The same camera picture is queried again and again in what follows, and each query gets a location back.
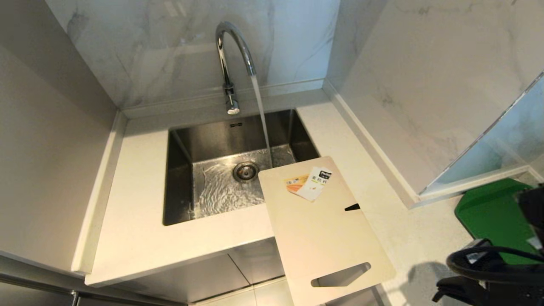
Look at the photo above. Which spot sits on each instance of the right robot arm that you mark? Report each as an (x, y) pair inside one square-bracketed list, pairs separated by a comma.
[(471, 293)]

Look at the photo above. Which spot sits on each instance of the beige cutting board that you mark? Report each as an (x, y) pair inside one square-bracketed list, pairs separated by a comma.
[(323, 238)]

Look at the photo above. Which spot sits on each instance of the chrome gooseneck faucet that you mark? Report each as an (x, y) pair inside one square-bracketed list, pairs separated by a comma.
[(224, 55)]

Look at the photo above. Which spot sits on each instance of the sink drain strainer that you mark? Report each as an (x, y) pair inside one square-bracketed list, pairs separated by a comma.
[(245, 171)]

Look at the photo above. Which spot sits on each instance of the white and orange label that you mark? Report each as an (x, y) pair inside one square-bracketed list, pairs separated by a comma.
[(312, 183)]

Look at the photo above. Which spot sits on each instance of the stainless steel sink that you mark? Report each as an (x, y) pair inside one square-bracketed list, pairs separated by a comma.
[(212, 187)]

